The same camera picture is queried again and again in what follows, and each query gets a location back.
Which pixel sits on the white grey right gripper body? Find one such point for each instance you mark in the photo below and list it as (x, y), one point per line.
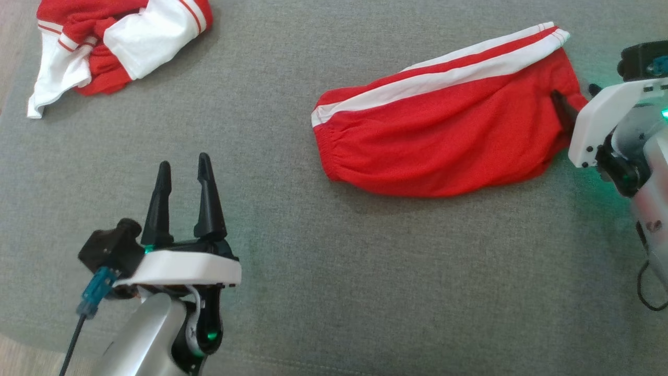
(605, 112)

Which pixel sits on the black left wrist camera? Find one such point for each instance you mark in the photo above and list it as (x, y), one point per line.
(112, 248)

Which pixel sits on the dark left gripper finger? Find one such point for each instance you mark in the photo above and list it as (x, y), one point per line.
(158, 214)
(210, 209)

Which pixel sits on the large grey sofa seat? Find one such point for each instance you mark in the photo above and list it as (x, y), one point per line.
(334, 261)

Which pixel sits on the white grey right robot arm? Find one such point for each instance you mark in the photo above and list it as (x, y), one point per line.
(647, 172)

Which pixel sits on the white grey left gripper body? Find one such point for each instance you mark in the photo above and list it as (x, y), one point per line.
(182, 269)

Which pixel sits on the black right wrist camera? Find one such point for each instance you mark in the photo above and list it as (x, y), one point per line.
(644, 60)

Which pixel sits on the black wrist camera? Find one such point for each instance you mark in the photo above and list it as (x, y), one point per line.
(644, 60)
(112, 248)

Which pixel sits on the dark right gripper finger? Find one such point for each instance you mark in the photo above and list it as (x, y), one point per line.
(564, 112)
(595, 90)

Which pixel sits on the red jersey with number 23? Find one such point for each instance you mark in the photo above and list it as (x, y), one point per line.
(151, 36)

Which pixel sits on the red shorts with white stripes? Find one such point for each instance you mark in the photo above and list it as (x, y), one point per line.
(443, 136)

